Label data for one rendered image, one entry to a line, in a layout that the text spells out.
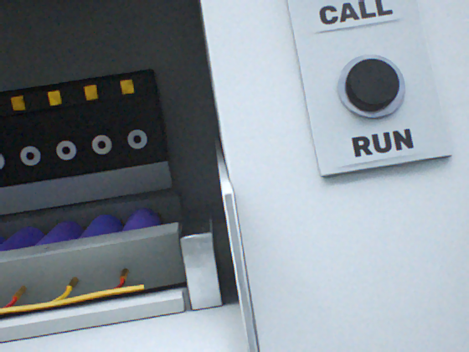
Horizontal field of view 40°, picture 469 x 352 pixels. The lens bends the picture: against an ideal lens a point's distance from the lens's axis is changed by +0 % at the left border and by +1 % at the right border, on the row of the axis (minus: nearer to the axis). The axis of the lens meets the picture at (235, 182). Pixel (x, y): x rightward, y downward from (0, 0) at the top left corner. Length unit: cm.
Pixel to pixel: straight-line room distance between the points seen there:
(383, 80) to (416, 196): 4
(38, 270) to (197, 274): 7
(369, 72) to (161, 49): 24
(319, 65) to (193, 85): 22
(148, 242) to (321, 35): 11
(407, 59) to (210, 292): 11
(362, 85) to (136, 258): 12
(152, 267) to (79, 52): 21
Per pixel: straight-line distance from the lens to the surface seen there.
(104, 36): 43
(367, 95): 20
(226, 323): 22
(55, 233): 32
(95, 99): 37
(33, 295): 27
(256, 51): 20
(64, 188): 38
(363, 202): 19
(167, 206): 35
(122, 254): 26
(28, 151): 38
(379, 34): 21
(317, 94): 20
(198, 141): 40
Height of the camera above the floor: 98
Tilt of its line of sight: 11 degrees up
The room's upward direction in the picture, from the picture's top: 9 degrees counter-clockwise
